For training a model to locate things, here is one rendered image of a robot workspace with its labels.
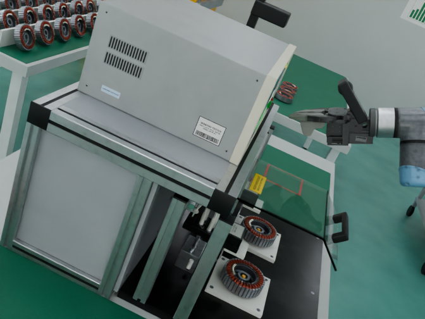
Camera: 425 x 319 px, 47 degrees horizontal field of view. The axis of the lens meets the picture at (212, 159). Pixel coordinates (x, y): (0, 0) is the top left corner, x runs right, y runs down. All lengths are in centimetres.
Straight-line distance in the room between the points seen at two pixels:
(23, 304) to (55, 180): 26
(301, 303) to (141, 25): 81
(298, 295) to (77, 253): 60
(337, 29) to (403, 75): 100
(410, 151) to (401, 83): 530
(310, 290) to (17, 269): 77
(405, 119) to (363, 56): 520
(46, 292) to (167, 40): 58
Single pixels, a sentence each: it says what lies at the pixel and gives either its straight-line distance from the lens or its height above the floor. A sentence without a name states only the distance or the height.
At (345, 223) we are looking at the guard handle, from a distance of 115.
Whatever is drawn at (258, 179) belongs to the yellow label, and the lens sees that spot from 113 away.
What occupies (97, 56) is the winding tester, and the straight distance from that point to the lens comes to 107.
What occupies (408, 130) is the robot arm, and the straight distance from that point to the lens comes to 125.
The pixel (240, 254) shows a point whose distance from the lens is 119.
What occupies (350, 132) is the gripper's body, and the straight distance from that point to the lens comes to 127.
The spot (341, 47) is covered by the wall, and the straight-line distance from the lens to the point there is 640.
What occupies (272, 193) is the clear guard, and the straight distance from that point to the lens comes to 110.
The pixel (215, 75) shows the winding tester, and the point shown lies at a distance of 98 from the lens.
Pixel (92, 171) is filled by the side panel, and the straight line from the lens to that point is 101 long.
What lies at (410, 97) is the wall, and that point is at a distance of 658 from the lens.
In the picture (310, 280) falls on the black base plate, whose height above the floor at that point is 77.
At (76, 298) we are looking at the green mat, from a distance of 112.
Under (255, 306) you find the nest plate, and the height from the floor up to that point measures 78.
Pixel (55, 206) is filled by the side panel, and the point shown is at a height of 91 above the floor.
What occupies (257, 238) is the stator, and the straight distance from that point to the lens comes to 141.
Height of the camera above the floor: 154
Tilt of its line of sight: 25 degrees down
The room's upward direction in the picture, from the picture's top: 23 degrees clockwise
